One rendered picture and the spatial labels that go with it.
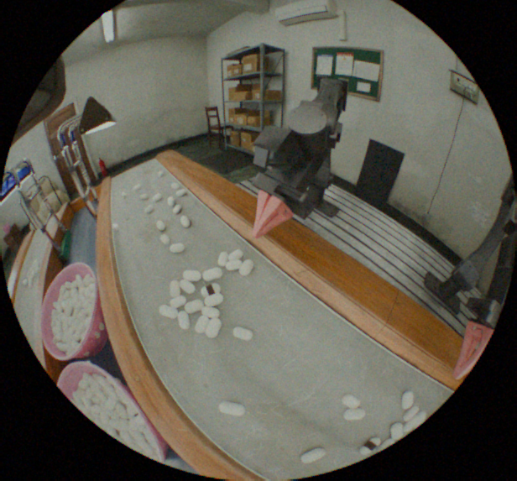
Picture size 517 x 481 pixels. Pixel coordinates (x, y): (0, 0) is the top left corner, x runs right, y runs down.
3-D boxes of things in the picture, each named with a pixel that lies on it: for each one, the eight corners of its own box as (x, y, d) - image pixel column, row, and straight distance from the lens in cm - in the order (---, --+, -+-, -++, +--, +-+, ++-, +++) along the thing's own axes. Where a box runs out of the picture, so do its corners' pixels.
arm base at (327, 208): (336, 199, 56) (346, 192, 62) (290, 175, 65) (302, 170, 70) (331, 218, 60) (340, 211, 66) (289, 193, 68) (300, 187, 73)
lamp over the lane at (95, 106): (117, 122, 104) (114, 109, 104) (112, 120, 42) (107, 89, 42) (103, 128, 104) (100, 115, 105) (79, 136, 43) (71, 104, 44)
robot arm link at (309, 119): (337, 141, 23) (347, 87, 31) (274, 128, 24) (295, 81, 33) (331, 178, 33) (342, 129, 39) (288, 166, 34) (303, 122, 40)
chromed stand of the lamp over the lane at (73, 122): (134, 196, 90) (107, 107, 84) (140, 215, 72) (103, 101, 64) (102, 214, 93) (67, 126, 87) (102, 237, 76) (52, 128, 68)
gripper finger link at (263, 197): (265, 250, 24) (301, 196, 25) (234, 225, 28) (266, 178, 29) (282, 255, 31) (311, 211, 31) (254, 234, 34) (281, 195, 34)
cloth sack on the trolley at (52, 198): (73, 200, 356) (64, 181, 349) (63, 222, 292) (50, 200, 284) (52, 215, 382) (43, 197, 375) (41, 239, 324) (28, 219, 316)
